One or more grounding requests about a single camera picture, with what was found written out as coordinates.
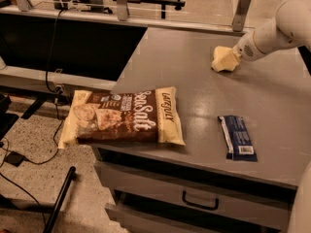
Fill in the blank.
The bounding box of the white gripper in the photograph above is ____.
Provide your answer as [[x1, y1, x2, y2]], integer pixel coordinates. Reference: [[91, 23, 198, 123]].
[[212, 29, 270, 73]]

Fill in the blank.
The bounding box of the yellow sponge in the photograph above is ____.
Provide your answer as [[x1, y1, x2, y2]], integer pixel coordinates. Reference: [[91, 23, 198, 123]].
[[211, 45, 242, 73]]

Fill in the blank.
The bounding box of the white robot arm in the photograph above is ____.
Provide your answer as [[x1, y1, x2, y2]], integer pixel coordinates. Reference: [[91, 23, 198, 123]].
[[211, 0, 311, 233]]

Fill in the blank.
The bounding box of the brown sea salt chip bag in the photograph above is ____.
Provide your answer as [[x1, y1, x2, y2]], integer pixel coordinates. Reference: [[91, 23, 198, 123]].
[[58, 86, 185, 149]]

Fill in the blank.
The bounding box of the blue snack bar wrapper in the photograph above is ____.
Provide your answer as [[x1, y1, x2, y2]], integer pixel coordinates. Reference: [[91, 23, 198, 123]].
[[218, 116, 258, 162]]

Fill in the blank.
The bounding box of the grey upper drawer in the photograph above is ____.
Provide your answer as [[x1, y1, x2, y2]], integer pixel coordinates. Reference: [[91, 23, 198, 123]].
[[94, 161, 290, 233]]

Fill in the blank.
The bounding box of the grey drawer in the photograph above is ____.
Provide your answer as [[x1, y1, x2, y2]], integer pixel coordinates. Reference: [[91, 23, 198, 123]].
[[105, 194, 208, 233], [94, 161, 290, 233]]

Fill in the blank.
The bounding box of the grey lower drawer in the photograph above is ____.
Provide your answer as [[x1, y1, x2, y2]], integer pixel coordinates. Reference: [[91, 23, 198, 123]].
[[105, 194, 208, 233]]

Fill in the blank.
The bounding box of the black chair leg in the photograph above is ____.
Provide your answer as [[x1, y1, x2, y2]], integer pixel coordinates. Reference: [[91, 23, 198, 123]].
[[43, 166, 76, 233]]

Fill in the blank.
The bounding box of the black power adapter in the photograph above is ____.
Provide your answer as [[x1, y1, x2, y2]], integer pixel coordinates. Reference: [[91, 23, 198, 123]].
[[4, 151, 25, 167]]

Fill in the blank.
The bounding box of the metal railing post right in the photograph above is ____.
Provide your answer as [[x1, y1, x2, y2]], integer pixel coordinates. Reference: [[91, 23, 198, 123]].
[[232, 0, 252, 32]]

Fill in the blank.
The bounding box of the metal railing post middle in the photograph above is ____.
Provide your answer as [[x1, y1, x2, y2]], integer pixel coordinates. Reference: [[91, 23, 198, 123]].
[[117, 0, 128, 21]]

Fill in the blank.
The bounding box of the black drawer handle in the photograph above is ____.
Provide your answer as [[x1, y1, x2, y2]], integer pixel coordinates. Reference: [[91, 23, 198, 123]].
[[182, 190, 220, 211]]

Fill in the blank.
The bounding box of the black power cable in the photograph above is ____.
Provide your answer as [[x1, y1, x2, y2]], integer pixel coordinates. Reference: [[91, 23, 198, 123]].
[[0, 8, 66, 225]]

